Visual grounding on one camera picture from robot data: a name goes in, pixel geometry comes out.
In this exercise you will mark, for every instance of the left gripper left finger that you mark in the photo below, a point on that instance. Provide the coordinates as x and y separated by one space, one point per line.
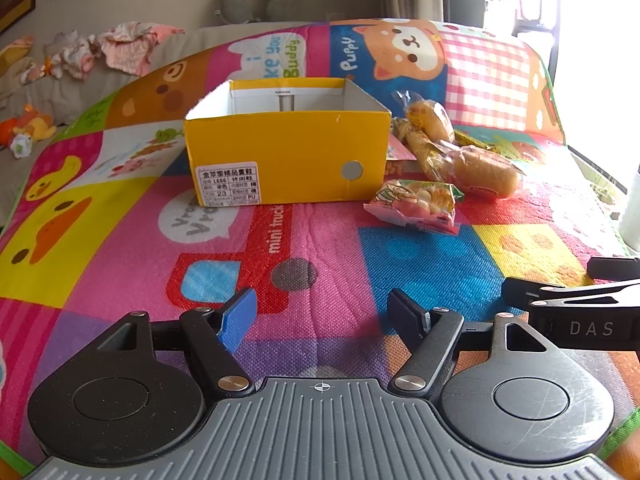
211 337

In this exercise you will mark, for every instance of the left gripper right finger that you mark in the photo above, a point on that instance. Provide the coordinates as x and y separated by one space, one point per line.
431 338

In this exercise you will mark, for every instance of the green mixed snack bag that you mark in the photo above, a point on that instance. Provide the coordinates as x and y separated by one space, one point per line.
425 206

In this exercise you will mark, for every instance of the bread bun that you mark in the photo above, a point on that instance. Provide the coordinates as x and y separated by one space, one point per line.
470 168
428 116

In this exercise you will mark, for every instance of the yellow cardboard shoe box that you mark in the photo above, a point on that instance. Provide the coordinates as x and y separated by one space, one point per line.
286 141

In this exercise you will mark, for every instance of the pink Volcano snack box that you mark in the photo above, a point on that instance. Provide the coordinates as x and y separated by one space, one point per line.
396 151

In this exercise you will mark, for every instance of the colourful cartoon play mat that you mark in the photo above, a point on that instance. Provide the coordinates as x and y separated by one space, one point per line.
108 219

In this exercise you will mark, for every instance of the orange plush toy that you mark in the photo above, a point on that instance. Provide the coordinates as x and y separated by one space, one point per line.
19 134

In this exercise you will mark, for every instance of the pink baby clothes pile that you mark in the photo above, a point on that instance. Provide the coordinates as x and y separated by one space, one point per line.
127 47

